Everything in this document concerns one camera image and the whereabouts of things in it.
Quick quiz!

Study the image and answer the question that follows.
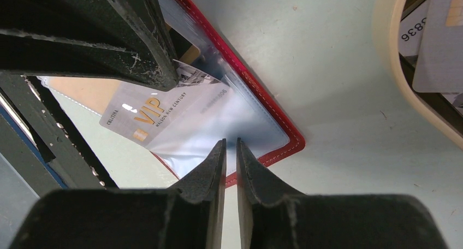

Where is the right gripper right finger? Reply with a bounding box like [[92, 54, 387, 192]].
[[236, 139, 447, 248]]

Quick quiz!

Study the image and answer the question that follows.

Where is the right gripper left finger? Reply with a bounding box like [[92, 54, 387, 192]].
[[10, 140, 227, 248]]

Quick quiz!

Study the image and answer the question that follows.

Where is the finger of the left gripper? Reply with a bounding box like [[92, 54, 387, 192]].
[[1, 29, 179, 91], [1, 0, 176, 70]]

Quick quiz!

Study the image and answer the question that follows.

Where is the gold card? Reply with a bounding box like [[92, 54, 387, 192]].
[[45, 44, 201, 115]]

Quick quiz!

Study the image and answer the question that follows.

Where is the red card holder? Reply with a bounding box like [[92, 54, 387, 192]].
[[50, 0, 305, 188]]

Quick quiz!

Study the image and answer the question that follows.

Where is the white credit card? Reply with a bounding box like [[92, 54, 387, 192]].
[[99, 61, 229, 147]]

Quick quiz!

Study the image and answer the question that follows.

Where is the white magnetic stripe card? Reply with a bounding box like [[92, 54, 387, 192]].
[[398, 0, 430, 57]]

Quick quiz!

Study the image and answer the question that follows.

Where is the beige oval tray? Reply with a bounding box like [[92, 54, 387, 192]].
[[372, 0, 462, 148]]

